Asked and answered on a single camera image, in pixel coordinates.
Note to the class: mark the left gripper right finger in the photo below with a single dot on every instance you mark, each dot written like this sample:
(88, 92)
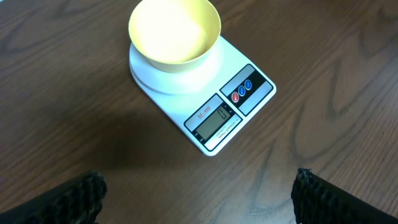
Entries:
(317, 201)

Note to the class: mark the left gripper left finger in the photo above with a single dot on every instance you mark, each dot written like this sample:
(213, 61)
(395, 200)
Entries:
(78, 200)

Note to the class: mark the white digital kitchen scale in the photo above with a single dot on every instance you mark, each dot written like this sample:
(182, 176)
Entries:
(211, 103)

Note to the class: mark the pale yellow plastic bowl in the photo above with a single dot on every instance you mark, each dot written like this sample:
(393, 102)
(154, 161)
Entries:
(174, 35)

